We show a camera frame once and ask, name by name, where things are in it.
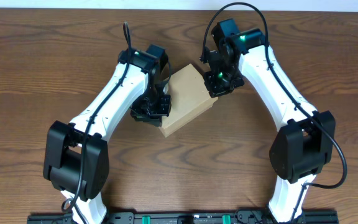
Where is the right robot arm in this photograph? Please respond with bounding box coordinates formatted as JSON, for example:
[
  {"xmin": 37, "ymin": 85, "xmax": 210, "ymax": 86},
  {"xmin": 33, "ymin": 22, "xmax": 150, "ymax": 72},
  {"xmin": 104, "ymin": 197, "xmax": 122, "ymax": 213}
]
[{"xmin": 203, "ymin": 19, "xmax": 336, "ymax": 223}]

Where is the left black cable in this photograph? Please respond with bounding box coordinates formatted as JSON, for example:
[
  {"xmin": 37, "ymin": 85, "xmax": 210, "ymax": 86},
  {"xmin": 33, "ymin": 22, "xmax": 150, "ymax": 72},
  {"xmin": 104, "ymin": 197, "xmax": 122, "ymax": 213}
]
[{"xmin": 61, "ymin": 21, "xmax": 172, "ymax": 224}]

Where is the black cable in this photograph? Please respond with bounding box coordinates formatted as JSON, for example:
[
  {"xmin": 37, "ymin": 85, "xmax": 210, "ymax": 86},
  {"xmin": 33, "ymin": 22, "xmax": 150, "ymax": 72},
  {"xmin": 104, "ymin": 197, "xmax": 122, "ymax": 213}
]
[
  {"xmin": 61, "ymin": 21, "xmax": 172, "ymax": 224},
  {"xmin": 200, "ymin": 2, "xmax": 348, "ymax": 223}
]

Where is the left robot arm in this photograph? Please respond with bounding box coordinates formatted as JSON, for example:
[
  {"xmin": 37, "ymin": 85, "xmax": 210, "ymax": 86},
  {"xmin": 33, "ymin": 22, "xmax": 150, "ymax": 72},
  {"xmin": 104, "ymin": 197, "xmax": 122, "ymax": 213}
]
[{"xmin": 43, "ymin": 45, "xmax": 172, "ymax": 223}]

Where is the right black cable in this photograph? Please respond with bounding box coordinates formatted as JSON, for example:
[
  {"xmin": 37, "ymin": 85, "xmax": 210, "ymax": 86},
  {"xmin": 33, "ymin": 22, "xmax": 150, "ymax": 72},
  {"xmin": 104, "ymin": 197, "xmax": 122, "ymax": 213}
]
[{"xmin": 200, "ymin": 2, "xmax": 348, "ymax": 223}]

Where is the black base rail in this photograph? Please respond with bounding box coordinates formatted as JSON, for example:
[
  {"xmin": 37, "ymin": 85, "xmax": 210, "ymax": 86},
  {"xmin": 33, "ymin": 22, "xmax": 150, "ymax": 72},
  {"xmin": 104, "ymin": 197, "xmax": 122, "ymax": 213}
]
[{"xmin": 27, "ymin": 208, "xmax": 339, "ymax": 224}]

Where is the cardboard box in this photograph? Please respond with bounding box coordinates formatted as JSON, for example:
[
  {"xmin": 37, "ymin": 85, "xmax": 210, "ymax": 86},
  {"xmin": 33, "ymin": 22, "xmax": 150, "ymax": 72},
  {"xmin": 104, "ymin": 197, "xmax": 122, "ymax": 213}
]
[{"xmin": 159, "ymin": 64, "xmax": 218, "ymax": 138}]

